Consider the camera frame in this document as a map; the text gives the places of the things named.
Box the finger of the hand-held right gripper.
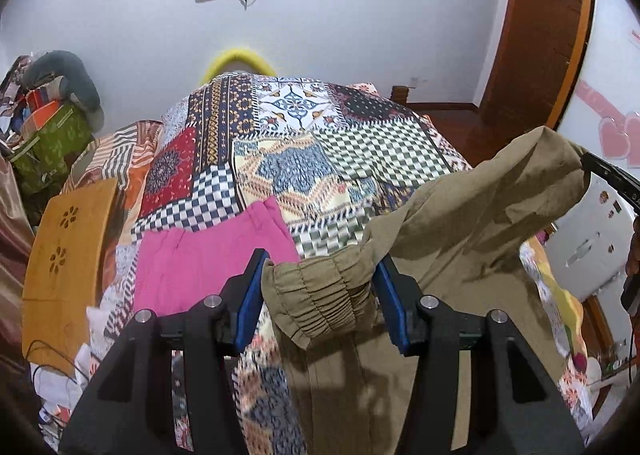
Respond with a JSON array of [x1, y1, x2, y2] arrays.
[[580, 149, 640, 214]]

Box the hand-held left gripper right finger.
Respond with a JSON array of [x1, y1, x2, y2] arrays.
[[372, 255, 586, 455]]

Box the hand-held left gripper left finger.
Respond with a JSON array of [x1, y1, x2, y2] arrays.
[[59, 249, 271, 455]]

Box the khaki pants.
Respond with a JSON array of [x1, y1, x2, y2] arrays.
[[260, 125, 591, 455]]

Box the person's right hand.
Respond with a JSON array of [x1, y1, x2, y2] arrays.
[[627, 217, 640, 276]]

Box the pink folded cloth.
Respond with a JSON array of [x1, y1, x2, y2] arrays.
[[134, 196, 301, 317]]

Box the white plastic appliance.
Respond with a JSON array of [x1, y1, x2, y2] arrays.
[[544, 174, 640, 303]]

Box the patchwork printed blanket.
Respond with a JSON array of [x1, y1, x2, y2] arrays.
[[87, 71, 593, 455]]

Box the brown wooden door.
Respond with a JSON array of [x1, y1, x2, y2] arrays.
[[472, 0, 598, 168]]

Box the wooden board with flower cutouts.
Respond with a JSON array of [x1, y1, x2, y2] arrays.
[[21, 178, 120, 376]]

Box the orange striped bedsheet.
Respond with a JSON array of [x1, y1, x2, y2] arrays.
[[60, 120, 166, 216]]

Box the brown curtain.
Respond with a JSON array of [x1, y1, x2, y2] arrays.
[[0, 155, 37, 341]]

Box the yellow cushion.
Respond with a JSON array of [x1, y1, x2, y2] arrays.
[[199, 49, 277, 86]]

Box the green patterned bag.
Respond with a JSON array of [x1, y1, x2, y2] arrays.
[[10, 102, 96, 196]]

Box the orange striped cloth bundle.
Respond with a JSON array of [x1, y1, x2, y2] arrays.
[[24, 87, 72, 132]]

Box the thin black cable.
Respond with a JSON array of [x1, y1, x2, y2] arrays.
[[27, 337, 92, 387]]

